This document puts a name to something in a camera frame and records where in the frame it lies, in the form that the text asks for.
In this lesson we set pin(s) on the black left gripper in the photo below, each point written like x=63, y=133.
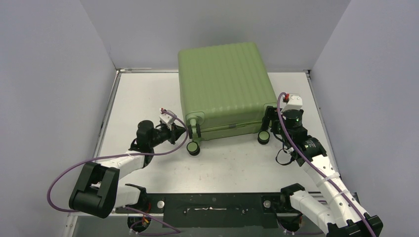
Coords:
x=175, y=133

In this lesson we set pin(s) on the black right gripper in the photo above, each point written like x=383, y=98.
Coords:
x=274, y=122

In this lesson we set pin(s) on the green suitcase with blue lining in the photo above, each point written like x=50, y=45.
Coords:
x=225, y=91

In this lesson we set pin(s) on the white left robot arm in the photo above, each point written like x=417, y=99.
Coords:
x=97, y=190

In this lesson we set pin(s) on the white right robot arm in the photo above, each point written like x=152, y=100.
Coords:
x=342, y=216

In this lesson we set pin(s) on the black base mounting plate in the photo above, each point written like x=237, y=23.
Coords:
x=221, y=210

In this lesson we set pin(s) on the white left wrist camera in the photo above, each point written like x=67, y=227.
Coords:
x=167, y=117

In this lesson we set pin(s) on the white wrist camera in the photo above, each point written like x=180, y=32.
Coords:
x=292, y=102
x=167, y=117

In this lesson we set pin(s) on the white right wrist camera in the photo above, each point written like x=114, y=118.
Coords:
x=292, y=102

